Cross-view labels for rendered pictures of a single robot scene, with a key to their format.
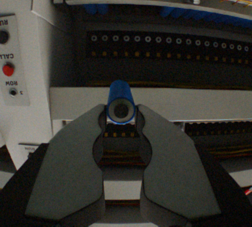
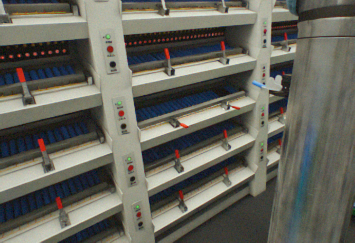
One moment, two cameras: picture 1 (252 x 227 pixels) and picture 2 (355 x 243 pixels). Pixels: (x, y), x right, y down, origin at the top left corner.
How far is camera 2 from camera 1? 0.96 m
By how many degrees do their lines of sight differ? 60
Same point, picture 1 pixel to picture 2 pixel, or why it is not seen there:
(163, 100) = (231, 71)
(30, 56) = (258, 79)
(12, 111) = (265, 61)
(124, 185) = (237, 22)
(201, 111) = (222, 69)
